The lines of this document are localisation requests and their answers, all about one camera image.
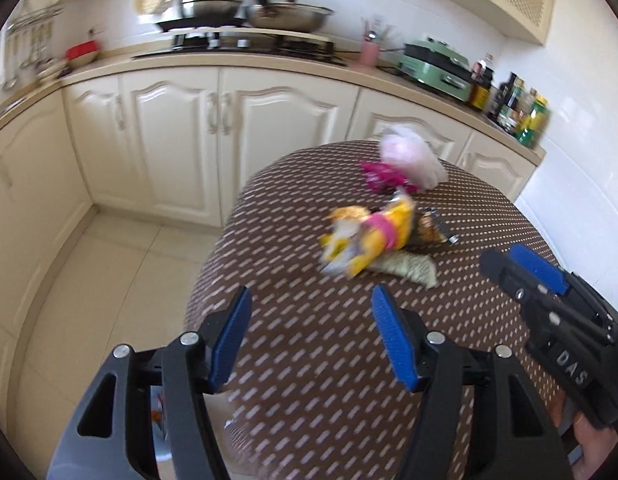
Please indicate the white plastic bag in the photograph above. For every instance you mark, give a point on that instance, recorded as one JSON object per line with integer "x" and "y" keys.
{"x": 414, "y": 155}

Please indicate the magenta wrapper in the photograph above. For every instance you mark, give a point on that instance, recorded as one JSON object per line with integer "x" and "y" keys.
{"x": 381, "y": 175}

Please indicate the steel wok with lid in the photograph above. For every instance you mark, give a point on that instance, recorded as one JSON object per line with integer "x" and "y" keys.
{"x": 289, "y": 15}

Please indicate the cream base cabinets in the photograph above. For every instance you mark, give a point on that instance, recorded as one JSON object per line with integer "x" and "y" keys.
{"x": 164, "y": 135}

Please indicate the yellow snack wrapper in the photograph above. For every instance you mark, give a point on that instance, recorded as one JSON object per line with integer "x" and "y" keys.
{"x": 379, "y": 230}

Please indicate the black gas stove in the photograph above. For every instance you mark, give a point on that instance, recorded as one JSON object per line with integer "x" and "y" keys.
{"x": 239, "y": 50}

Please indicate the brown polka-dot tablecloth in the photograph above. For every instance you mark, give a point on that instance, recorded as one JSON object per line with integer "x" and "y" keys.
{"x": 314, "y": 370}

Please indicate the wall utensil rack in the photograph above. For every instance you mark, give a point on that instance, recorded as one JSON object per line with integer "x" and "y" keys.
{"x": 36, "y": 15}

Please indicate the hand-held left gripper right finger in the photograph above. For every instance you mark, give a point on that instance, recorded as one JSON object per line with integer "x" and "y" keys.
{"x": 396, "y": 340}

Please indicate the pink utensil holder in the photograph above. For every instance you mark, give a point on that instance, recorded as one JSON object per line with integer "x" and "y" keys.
{"x": 369, "y": 54}

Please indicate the black induction cooker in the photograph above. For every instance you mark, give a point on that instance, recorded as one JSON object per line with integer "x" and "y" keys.
{"x": 201, "y": 23}

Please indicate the green electric cooker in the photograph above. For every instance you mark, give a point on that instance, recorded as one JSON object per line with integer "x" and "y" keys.
{"x": 434, "y": 70}

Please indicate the red bowl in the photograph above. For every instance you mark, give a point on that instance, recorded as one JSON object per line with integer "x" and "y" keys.
{"x": 83, "y": 52}

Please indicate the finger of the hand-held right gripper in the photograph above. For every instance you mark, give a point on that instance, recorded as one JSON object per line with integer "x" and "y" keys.
{"x": 539, "y": 267}
{"x": 509, "y": 280}

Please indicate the large soy sauce bottle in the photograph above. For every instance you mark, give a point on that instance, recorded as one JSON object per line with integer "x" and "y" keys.
{"x": 479, "y": 92}

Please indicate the dark brown shiny wrapper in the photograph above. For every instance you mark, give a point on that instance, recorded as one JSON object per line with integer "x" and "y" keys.
{"x": 431, "y": 230}

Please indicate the pale green wrapper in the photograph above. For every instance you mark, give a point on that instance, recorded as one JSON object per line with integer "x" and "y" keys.
{"x": 414, "y": 270}

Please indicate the beige countertop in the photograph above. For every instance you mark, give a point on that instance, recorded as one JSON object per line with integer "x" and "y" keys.
{"x": 299, "y": 67}

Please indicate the dark glass bottle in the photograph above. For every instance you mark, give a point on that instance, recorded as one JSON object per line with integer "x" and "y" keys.
{"x": 504, "y": 100}

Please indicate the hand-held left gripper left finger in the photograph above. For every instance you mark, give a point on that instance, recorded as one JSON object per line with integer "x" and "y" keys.
{"x": 231, "y": 340}

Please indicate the green yellow bottle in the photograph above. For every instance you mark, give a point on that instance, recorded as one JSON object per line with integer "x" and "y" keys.
{"x": 533, "y": 120}

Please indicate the person's right hand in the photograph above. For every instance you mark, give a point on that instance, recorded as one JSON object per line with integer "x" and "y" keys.
{"x": 596, "y": 452}

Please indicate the row of hanging utensils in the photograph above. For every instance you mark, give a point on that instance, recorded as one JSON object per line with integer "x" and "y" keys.
{"x": 26, "y": 52}

